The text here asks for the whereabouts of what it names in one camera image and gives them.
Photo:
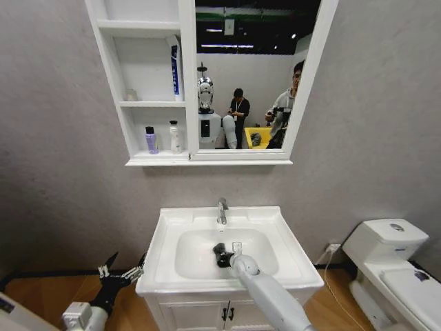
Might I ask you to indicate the white ceramic washbasin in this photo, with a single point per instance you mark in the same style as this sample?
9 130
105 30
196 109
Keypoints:
241 220

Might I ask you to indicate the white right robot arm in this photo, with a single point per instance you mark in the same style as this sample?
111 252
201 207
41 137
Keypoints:
268 296

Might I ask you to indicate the shiny robot head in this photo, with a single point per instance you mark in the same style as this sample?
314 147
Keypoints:
205 93

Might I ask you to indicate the white robot front shell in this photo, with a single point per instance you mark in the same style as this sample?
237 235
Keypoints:
8 312

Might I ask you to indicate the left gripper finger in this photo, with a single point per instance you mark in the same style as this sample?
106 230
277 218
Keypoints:
109 265
141 269

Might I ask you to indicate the small clear glass cup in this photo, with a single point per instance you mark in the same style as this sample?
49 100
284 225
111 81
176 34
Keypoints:
131 95

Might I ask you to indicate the white framed mirror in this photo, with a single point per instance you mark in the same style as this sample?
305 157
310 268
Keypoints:
255 79

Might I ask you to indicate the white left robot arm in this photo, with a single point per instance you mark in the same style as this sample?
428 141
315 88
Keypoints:
78 315

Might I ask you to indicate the white bottle with black cap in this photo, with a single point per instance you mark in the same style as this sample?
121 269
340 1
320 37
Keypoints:
175 138

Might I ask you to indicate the white wall cabinet with shelves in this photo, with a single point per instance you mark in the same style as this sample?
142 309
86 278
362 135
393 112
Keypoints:
148 72

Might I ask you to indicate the white wall socket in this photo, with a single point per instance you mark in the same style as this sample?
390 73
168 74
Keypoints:
333 248

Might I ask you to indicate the blue and white toothpaste tube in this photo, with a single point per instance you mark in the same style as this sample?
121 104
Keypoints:
176 74

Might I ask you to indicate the white vanity cabinet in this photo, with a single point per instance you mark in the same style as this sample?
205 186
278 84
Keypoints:
193 313

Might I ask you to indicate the purple bottle with black cap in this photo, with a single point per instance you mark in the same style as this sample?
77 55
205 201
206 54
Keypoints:
152 142

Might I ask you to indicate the white toilet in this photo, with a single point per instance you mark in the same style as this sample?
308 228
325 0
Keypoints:
389 262

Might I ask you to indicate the chrome faucet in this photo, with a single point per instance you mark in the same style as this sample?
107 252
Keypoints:
222 210

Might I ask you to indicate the chrome toilet flush button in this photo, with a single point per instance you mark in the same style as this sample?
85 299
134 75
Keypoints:
397 227

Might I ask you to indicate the person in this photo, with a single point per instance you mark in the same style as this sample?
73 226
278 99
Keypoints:
239 107
284 103

